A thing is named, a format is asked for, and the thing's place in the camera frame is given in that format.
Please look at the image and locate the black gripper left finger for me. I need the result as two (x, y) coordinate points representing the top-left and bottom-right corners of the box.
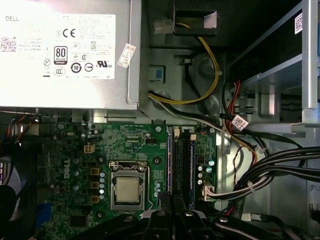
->
(66, 191), (174, 240)

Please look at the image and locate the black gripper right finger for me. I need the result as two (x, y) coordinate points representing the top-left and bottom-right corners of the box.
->
(173, 192), (283, 240)

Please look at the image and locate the RAM slot with black clips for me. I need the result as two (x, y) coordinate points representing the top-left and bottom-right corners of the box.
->
(181, 127), (190, 201)

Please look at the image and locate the blue expansion slot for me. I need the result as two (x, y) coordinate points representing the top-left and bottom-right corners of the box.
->
(36, 202), (53, 230)

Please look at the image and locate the white board connector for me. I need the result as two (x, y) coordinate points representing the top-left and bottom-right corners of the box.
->
(201, 184), (216, 202)

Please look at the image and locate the silver CPU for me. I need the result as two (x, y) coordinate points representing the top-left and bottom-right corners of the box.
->
(115, 176), (141, 203)

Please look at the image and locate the green Dell motherboard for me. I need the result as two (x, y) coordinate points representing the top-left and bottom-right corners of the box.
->
(32, 122), (218, 240)

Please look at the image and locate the black and silver PC case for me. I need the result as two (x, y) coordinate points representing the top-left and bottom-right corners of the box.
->
(0, 0), (320, 240)

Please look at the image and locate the black cooling fan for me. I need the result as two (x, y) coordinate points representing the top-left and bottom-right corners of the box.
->
(0, 139), (41, 240)

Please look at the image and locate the grey power supply unit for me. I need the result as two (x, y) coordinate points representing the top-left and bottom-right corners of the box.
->
(0, 0), (141, 111)

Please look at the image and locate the silver drive bay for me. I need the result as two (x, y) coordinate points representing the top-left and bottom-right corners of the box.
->
(229, 0), (320, 126)

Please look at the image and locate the thin wire locking lever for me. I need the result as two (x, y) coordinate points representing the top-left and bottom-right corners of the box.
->
(141, 164), (152, 215)

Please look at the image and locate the black cable bundle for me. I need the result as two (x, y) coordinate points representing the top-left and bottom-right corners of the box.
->
(212, 147), (320, 201)

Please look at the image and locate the white and black power cable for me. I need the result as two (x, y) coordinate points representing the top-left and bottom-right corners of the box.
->
(148, 91), (226, 133)

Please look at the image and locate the orange and red wire bundle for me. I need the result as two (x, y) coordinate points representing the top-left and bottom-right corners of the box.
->
(223, 79), (260, 166)

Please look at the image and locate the yellow and black wire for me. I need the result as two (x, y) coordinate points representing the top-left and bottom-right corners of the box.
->
(148, 22), (222, 106)

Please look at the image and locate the red and black twisted wire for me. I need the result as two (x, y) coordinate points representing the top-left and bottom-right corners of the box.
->
(0, 116), (41, 151)

